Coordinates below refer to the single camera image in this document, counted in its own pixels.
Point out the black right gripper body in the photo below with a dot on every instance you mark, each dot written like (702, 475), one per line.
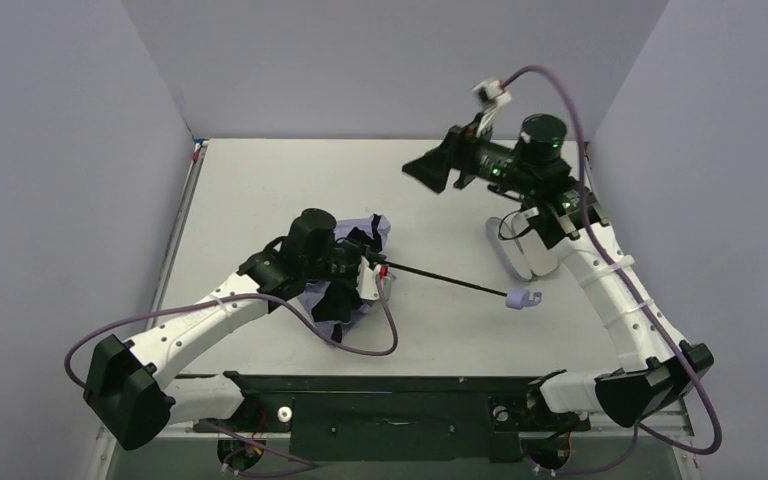
(457, 157)

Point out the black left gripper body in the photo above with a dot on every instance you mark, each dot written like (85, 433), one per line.
(358, 263)

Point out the lavender folding umbrella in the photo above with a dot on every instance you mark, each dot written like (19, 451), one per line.
(356, 280)

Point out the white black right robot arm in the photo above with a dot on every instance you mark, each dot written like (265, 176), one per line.
(655, 360)

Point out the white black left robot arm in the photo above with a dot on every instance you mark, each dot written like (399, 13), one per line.
(138, 380)

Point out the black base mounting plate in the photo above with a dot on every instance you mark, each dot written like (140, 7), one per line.
(469, 401)

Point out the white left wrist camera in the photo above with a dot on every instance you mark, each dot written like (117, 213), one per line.
(374, 281)

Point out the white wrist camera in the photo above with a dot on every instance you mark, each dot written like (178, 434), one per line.
(492, 96)
(374, 281)

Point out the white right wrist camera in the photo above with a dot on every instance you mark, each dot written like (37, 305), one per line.
(492, 96)

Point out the aluminium front frame rail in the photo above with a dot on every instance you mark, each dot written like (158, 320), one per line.
(674, 421)

